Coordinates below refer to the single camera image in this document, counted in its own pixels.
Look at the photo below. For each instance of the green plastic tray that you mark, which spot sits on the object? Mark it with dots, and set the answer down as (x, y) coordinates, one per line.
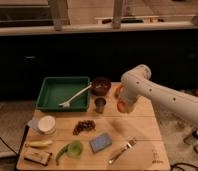
(55, 90)

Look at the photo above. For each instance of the red apple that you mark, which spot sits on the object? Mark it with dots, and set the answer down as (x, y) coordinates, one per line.
(122, 107)

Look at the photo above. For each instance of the white round container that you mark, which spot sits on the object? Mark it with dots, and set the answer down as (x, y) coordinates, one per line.
(47, 124)

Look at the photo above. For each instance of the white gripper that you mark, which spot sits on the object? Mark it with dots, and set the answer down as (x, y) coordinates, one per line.
(129, 102)

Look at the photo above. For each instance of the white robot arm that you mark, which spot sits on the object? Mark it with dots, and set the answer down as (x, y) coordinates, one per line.
(136, 82)

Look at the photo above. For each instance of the brown wooden block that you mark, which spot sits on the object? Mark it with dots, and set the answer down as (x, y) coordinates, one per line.
(37, 156)

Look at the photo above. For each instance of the yellow corn cob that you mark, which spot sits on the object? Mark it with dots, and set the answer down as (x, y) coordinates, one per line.
(38, 144)

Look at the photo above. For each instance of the small metal cup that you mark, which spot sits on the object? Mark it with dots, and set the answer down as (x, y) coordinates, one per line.
(100, 105)

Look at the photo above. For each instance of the metal fork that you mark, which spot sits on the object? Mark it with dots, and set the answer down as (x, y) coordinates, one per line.
(128, 145)

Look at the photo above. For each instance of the bunch of dark grapes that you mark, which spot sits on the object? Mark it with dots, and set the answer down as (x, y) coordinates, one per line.
(86, 125)

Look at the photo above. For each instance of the orange bowl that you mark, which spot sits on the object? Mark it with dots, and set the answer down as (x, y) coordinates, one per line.
(117, 91)

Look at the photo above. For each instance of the blue sponge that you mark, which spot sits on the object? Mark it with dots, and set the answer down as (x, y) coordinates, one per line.
(100, 142)

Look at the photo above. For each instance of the dark red bowl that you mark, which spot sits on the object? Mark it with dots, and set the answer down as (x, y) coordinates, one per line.
(100, 86)

